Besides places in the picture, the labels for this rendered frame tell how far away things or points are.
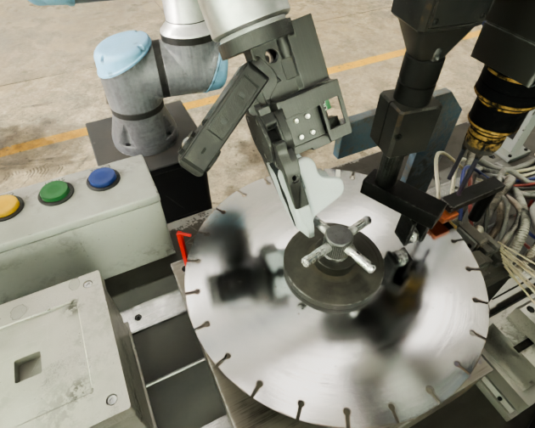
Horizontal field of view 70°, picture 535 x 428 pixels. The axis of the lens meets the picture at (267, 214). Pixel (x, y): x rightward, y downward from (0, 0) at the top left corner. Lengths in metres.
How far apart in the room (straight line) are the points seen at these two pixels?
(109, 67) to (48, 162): 1.52
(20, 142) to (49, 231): 1.95
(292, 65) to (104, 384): 0.37
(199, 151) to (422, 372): 0.29
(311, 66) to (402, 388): 0.30
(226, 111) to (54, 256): 0.39
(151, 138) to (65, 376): 0.57
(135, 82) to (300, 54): 0.52
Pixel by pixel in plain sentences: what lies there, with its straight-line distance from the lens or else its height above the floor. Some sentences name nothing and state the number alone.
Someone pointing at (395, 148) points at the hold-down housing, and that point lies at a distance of 0.37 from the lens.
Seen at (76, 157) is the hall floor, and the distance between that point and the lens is 2.29.
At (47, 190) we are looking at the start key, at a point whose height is 0.91.
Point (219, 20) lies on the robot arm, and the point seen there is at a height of 1.18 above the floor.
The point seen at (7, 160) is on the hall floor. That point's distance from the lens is 2.45.
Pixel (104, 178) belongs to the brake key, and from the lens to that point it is 0.64.
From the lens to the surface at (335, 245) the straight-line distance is 0.39.
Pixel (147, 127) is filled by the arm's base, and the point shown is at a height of 0.81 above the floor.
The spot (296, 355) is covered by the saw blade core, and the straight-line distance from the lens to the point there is 0.39.
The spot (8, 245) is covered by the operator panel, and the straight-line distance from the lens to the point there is 0.63.
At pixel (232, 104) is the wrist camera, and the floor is 1.12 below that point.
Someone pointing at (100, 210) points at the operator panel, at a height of 0.90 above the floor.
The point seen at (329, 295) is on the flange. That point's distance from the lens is 0.41.
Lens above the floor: 1.31
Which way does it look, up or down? 48 degrees down
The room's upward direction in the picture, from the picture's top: straight up
